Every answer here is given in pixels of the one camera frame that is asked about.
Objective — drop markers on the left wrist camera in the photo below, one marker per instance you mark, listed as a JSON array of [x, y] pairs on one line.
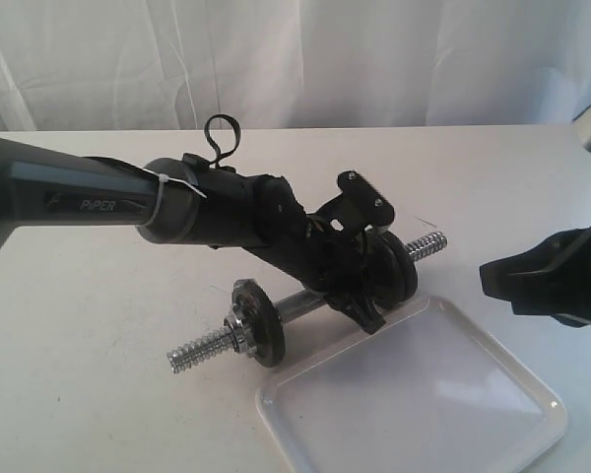
[[358, 206]]

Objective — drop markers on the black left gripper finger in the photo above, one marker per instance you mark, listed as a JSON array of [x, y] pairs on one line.
[[371, 320], [357, 310]]

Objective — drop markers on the black weight plate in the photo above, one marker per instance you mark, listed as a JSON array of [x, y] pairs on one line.
[[262, 317], [399, 276]]

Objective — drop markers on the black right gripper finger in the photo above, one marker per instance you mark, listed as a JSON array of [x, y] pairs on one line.
[[520, 279]]

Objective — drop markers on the chrome spinlock collar nut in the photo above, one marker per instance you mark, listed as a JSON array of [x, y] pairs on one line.
[[241, 333]]

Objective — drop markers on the black weight plate far end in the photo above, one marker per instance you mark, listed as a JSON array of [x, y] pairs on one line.
[[373, 264]]

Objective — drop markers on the white backdrop curtain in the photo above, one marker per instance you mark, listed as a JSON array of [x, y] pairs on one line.
[[120, 65]]

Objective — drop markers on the white plastic tray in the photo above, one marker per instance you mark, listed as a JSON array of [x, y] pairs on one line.
[[429, 392]]

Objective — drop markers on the white zip tie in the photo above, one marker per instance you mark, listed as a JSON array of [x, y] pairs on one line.
[[165, 184]]

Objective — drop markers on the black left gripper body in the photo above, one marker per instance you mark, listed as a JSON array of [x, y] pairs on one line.
[[328, 262]]

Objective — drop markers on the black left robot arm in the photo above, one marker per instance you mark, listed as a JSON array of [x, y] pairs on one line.
[[191, 201]]

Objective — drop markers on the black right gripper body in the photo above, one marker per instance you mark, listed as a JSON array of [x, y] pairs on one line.
[[570, 276]]

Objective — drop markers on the chrome threaded dumbbell bar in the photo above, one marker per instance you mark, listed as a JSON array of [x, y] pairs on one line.
[[216, 342]]

